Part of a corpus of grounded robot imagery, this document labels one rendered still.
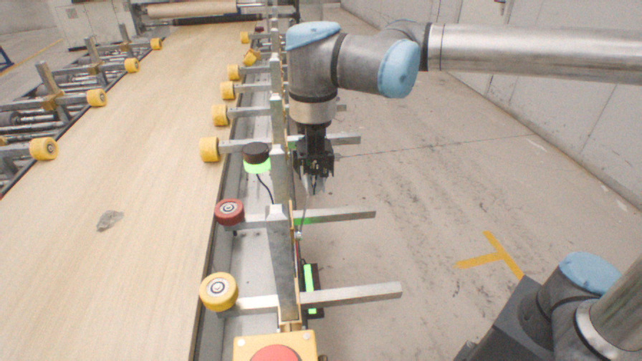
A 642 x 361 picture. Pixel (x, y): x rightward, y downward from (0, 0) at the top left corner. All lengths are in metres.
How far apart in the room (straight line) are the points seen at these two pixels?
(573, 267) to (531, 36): 0.60
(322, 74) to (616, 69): 0.46
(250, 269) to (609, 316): 0.94
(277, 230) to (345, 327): 1.21
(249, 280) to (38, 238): 0.60
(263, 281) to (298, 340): 0.77
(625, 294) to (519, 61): 0.47
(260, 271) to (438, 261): 1.20
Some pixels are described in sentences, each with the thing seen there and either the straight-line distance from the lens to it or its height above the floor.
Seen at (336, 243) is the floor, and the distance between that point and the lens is 1.96.
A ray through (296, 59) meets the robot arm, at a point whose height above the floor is 1.33.
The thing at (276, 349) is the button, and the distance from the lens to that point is 0.28.
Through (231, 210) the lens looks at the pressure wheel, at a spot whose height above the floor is 0.90.
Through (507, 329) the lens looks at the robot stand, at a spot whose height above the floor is 0.60.
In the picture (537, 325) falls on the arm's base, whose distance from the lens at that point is 1.11.
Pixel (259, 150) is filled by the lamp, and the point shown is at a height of 1.11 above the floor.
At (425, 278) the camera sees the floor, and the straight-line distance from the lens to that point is 1.89.
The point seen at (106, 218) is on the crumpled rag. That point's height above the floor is 0.91.
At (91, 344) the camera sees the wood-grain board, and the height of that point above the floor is 0.90.
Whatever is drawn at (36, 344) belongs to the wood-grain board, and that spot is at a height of 0.90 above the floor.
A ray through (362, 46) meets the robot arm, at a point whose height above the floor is 1.36.
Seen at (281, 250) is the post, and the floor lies 1.08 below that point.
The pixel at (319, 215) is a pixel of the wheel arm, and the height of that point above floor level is 0.86.
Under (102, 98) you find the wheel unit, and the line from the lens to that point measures 1.76.
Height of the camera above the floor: 1.49
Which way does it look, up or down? 38 degrees down
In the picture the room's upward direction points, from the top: straight up
